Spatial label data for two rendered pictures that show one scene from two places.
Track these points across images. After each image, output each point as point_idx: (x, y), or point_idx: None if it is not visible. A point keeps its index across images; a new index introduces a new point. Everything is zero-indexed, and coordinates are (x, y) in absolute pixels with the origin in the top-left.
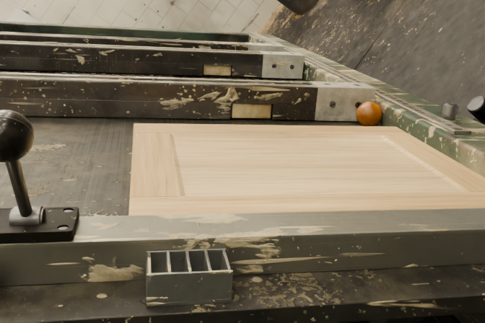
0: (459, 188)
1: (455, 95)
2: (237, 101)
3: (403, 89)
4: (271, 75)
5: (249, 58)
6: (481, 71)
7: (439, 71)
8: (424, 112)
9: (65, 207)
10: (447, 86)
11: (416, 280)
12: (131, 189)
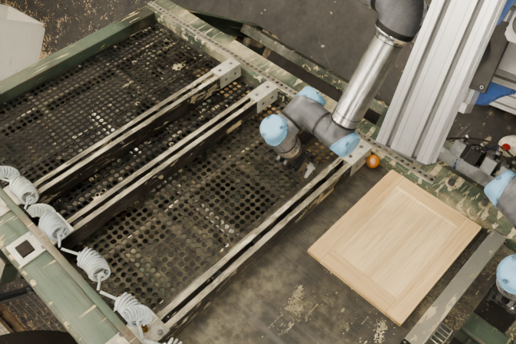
0: (453, 225)
1: None
2: (322, 196)
3: None
4: (262, 109)
5: (249, 109)
6: None
7: None
8: (406, 163)
9: (402, 341)
10: None
11: (475, 291)
12: (380, 307)
